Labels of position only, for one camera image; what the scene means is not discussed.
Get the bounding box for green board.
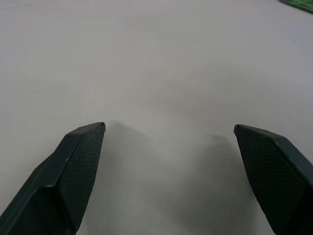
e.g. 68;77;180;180
279;0;313;13

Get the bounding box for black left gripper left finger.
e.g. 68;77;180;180
0;121;107;235

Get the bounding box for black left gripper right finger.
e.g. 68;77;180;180
233;124;313;235

